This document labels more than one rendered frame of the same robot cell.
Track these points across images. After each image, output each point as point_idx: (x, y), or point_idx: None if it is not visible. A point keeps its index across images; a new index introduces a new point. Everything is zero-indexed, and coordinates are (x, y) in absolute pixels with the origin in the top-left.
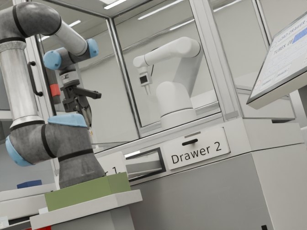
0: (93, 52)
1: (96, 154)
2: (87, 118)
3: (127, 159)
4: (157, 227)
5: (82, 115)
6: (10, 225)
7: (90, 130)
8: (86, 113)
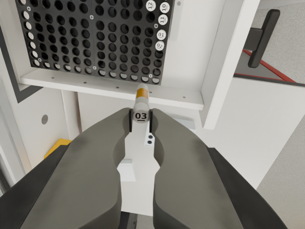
0: None
1: (1, 145)
2: (119, 152)
3: (0, 32)
4: None
5: (226, 168)
6: (289, 137)
7: (147, 102)
8: (120, 186)
